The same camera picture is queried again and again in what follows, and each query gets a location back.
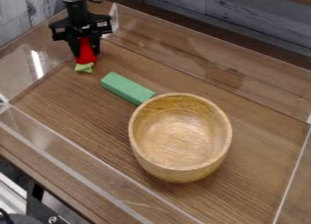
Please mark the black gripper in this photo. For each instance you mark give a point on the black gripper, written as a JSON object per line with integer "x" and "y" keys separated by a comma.
{"x": 97, "y": 26}

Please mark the red plush strawberry toy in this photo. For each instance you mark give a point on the red plush strawberry toy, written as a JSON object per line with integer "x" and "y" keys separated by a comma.
{"x": 87, "y": 58}

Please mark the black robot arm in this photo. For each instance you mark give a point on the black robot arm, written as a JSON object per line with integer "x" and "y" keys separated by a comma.
{"x": 77, "y": 12}

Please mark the green rectangular block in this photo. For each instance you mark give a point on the green rectangular block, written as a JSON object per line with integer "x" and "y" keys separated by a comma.
{"x": 125, "y": 88}

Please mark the wooden bowl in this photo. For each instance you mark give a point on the wooden bowl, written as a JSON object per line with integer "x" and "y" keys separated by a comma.
{"x": 180, "y": 135}

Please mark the clear acrylic tray enclosure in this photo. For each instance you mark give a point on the clear acrylic tray enclosure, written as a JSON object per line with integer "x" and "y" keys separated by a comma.
{"x": 64, "y": 125}

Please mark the black metal bracket with bolt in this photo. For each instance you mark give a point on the black metal bracket with bolt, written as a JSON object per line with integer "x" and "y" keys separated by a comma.
{"x": 37, "y": 210}

